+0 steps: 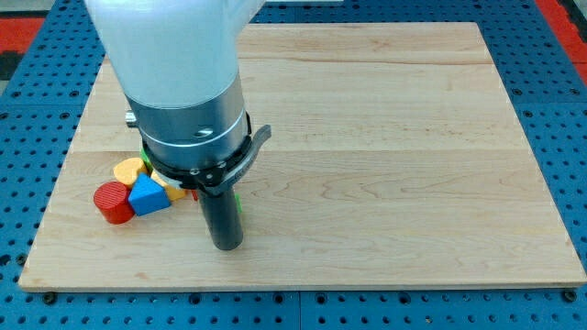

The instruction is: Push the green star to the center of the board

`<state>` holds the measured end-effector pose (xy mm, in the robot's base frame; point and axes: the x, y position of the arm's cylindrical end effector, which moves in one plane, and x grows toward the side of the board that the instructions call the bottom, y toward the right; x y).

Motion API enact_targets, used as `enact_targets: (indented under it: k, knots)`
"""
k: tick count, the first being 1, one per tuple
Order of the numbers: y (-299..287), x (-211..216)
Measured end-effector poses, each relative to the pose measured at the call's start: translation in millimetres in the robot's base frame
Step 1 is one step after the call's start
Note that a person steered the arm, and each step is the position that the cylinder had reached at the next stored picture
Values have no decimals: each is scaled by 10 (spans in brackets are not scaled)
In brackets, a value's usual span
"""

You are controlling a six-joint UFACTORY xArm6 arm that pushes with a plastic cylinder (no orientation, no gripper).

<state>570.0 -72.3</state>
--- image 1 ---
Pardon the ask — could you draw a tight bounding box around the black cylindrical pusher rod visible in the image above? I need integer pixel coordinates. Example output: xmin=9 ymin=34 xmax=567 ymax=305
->
xmin=197 ymin=188 xmax=243 ymax=250

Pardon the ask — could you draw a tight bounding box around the black clamp ring with lever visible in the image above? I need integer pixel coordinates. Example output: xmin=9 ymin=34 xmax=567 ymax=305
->
xmin=140 ymin=111 xmax=272 ymax=197

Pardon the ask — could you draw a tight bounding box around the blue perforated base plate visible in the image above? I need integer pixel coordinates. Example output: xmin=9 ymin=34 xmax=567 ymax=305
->
xmin=1 ymin=1 xmax=586 ymax=329

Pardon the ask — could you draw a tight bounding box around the blue triangular block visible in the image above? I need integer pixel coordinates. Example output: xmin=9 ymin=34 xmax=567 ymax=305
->
xmin=128 ymin=173 xmax=172 ymax=216

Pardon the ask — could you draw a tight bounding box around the red cylinder block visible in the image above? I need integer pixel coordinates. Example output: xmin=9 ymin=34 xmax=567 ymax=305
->
xmin=93 ymin=181 xmax=135 ymax=225

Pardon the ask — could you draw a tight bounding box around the yellow heart block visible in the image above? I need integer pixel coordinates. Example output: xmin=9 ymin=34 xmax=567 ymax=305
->
xmin=113 ymin=158 xmax=149 ymax=189

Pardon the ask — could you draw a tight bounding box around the light wooden board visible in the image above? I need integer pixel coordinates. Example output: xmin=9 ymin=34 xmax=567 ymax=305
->
xmin=18 ymin=23 xmax=586 ymax=292

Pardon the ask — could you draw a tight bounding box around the yellow block behind blue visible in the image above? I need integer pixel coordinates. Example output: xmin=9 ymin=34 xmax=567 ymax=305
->
xmin=150 ymin=170 xmax=187 ymax=202

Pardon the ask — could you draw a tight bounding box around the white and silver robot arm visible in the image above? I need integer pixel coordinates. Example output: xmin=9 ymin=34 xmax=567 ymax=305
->
xmin=85 ymin=0 xmax=264 ymax=171

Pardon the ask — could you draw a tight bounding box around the green block behind arm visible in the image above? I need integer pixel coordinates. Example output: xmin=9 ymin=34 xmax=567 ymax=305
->
xmin=139 ymin=148 xmax=152 ymax=173

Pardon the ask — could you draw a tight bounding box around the green star block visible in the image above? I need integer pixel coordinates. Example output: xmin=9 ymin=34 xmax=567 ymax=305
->
xmin=235 ymin=193 xmax=242 ymax=214

